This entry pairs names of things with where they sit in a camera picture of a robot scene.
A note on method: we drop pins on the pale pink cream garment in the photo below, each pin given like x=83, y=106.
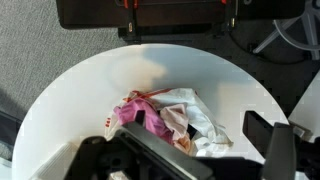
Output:
x=176, y=120

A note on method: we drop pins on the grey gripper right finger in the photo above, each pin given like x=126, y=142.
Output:
x=276, y=143

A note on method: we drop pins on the magenta pink shirt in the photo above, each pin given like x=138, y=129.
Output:
x=152, y=120

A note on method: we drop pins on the white office chair base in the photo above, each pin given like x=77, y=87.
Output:
x=301, y=32

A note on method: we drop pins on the white plastic bag red handles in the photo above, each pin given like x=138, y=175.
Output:
x=210, y=140

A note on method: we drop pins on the white side table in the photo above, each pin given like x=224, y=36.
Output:
x=307, y=111

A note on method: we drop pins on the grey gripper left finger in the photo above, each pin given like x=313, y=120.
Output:
x=171, y=161

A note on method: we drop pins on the dark blue shirt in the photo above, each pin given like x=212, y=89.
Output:
x=191, y=131

